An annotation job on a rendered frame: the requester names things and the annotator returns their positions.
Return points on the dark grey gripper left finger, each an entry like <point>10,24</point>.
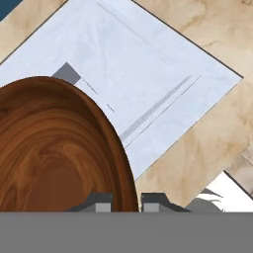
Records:
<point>99,201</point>

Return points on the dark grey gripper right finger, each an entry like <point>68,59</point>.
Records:
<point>153,201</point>

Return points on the brown wooden bowl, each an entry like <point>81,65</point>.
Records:
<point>56,138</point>

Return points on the white marble sink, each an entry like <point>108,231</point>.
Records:
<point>138,66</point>

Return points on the white object with grey leaves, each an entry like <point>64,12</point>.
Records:
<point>227,194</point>

